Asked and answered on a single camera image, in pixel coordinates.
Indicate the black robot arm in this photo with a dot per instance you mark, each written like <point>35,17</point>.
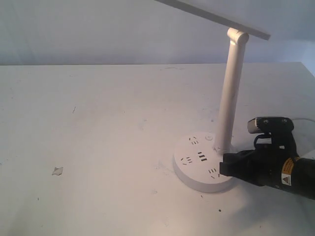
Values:
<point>303,178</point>

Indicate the small clear tape scrap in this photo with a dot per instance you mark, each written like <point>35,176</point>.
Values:
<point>57,171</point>

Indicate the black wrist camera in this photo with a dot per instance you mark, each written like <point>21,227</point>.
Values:
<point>259,125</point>

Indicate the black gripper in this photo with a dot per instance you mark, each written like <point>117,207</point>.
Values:
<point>269,164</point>

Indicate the white desk lamp with sockets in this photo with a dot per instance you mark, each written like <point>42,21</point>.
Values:
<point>197,157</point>

